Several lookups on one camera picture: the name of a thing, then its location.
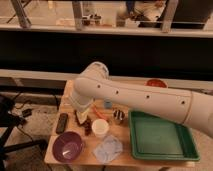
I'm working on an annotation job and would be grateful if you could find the dark purple grape bunch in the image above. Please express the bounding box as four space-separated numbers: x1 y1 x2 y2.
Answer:
74 111 92 136

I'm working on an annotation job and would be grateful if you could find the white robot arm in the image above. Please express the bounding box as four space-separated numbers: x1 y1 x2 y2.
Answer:
69 61 213 138

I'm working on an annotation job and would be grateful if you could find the green plastic tray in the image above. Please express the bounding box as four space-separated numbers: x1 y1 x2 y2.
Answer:
128 110 200 161

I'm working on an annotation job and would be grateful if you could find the orange carrot toy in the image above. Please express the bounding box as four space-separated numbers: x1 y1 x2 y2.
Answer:
92 106 108 121

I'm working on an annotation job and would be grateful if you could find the black remote control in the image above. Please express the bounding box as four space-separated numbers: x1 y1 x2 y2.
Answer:
56 113 68 134

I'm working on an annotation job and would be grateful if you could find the white paper cup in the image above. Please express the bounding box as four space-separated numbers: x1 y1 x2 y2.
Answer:
92 119 109 138

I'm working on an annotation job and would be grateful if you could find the blue plastic cup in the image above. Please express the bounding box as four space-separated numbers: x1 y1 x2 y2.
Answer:
103 100 112 109

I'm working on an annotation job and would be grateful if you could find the wooden table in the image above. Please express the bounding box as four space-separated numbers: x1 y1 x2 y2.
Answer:
44 80 195 168

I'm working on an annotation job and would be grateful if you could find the purple plastic bowl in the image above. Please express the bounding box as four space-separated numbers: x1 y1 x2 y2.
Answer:
52 131 83 163

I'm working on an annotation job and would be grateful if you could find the small metal can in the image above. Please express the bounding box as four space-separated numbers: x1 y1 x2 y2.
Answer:
113 110 125 124

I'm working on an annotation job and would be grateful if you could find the light blue cloth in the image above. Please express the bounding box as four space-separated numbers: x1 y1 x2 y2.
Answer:
93 135 123 164

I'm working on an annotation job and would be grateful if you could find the red bowl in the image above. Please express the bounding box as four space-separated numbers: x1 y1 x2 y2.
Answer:
146 79 167 88

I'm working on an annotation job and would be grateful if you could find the person in background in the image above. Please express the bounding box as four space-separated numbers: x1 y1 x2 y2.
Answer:
116 0 166 27

